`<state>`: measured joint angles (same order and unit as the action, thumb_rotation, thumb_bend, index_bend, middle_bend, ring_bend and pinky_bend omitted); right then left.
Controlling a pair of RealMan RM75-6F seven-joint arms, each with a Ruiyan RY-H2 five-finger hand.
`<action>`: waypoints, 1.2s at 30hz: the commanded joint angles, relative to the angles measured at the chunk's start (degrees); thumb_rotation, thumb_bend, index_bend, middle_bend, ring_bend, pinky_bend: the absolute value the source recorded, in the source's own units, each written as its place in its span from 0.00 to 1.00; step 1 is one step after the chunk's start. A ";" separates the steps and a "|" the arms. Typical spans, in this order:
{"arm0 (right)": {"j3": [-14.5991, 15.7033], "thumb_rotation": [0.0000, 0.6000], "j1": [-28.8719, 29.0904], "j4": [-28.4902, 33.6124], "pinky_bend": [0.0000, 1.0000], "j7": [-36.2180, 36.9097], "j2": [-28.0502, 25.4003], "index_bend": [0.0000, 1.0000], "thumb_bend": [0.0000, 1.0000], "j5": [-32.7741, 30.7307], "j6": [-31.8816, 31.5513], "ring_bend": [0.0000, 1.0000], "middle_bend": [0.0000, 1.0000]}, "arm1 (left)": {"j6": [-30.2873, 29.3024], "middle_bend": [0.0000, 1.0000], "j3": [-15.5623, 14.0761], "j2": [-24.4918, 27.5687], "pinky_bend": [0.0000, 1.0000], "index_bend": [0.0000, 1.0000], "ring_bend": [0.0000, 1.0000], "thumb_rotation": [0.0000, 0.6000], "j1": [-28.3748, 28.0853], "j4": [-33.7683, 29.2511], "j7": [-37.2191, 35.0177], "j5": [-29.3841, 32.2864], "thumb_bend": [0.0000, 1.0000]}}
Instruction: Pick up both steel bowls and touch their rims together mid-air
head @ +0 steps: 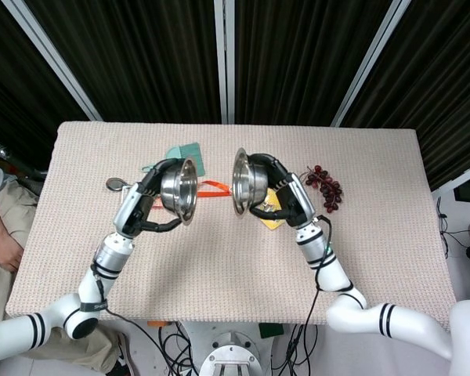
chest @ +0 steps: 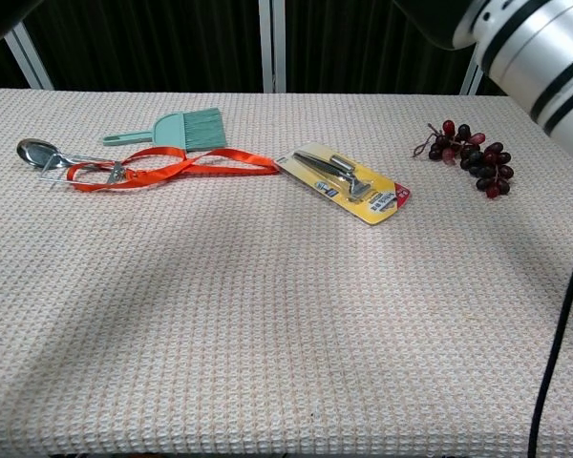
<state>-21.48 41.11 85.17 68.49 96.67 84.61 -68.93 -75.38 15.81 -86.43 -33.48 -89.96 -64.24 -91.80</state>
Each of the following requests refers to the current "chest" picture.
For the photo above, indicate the beige waffle tablecloth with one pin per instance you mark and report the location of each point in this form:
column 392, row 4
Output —
column 267, row 310

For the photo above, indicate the razor in yellow blister pack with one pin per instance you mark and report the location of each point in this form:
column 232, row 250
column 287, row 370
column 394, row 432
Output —
column 310, row 177

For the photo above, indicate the metal spoon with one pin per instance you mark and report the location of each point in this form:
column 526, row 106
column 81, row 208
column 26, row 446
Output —
column 31, row 151

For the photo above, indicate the clear badge holder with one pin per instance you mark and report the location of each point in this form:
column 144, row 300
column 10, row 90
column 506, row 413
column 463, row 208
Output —
column 52, row 164

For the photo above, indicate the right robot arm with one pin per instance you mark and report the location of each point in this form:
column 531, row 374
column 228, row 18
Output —
column 530, row 47

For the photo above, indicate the black pleated curtain panel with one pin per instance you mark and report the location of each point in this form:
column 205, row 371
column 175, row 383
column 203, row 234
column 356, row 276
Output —
column 0, row 67
column 363, row 52
column 148, row 47

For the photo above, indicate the dark red grape bunch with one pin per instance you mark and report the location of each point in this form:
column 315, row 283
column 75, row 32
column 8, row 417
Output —
column 487, row 169

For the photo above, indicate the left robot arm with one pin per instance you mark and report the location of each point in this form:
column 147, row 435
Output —
column 0, row 19

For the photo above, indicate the white divider post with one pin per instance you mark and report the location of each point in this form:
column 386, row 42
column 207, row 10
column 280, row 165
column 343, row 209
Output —
column 28, row 57
column 272, row 47
column 472, row 71

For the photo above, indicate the teal hand brush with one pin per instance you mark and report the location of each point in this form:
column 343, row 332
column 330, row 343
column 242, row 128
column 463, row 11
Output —
column 172, row 131

